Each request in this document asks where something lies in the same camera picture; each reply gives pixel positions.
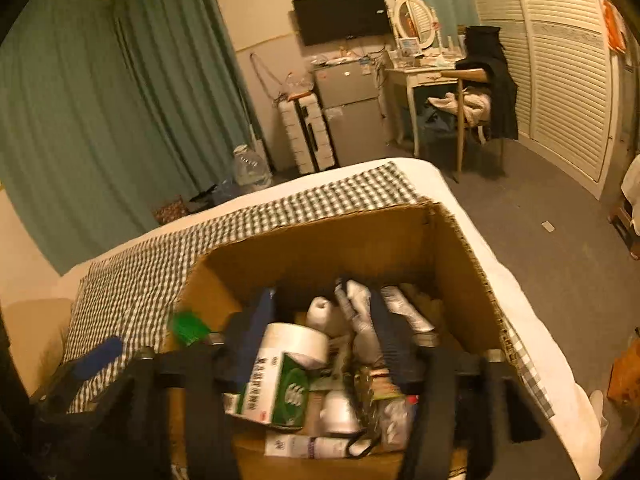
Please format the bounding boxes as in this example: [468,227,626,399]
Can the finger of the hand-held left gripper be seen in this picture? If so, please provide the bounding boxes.
[60,336,125,396]

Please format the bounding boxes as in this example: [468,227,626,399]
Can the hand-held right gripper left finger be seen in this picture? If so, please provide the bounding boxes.
[115,287,278,480]

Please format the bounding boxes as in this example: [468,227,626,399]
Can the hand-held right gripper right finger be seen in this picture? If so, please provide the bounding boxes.
[370,290,547,480]

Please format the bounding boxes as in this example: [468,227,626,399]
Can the white tube with blue print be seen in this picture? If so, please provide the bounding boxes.
[381,285,437,334]

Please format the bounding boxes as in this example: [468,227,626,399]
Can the green white medicine box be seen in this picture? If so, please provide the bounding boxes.
[235,352,314,429]

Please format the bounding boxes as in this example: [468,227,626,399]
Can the brown cardboard box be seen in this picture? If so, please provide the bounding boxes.
[165,200,527,480]

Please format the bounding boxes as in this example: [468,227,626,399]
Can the white squeezed tube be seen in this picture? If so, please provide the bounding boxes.
[335,277,382,362]

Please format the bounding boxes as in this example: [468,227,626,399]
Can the white tape roll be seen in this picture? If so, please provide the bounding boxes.
[257,322,330,369]

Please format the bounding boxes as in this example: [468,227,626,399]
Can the small green packet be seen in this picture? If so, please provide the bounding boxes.
[170,310,212,347]

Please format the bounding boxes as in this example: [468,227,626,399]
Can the beige pillow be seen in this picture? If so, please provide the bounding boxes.
[0,297,74,397]

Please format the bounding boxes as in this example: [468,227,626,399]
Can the clear plastic wrapper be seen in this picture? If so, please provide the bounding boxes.
[379,395,419,454]

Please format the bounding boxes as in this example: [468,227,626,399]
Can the white purple printed tube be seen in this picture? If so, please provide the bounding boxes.
[265,432,352,461]

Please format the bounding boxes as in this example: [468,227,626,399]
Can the large clear water bottle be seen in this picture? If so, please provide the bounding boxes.
[233,145,274,192]

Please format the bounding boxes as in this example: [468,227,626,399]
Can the white suitcase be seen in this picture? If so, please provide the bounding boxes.
[279,94,336,176]

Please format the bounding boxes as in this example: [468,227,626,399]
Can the grey small fridge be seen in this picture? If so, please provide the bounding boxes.
[312,60,389,167]

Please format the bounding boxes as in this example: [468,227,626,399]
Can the orange paper bag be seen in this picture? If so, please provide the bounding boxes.
[607,337,640,407]

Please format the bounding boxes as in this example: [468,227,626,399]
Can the white clothes on chair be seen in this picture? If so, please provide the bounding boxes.
[427,87,494,127]

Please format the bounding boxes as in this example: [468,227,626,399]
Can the green curtain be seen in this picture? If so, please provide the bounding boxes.
[0,0,272,277]

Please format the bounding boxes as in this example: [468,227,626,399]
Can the clear bag on suitcase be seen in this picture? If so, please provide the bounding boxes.
[284,72,317,102]

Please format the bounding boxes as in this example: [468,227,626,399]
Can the white dressing table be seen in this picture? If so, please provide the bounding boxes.
[384,54,476,157]

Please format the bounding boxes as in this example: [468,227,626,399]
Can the wooden stool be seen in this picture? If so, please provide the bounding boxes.
[607,199,640,262]

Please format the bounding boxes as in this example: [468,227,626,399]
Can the wooden chair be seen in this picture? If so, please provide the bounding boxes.
[440,67,509,174]

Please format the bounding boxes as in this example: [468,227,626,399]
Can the black jacket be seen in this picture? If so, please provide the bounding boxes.
[455,25,520,142]

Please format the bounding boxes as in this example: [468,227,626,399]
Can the white louvered wardrobe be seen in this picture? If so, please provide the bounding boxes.
[462,0,632,202]

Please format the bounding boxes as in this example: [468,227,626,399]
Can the white oval mirror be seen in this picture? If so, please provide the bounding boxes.
[393,0,437,52]

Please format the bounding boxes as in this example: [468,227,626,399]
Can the orange hanging item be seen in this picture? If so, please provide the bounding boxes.
[602,0,629,54]

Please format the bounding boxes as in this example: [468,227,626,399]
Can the wall cable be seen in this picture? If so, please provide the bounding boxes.
[249,52,292,102]

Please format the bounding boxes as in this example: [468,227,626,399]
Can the black wall television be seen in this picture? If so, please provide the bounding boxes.
[292,0,390,47]

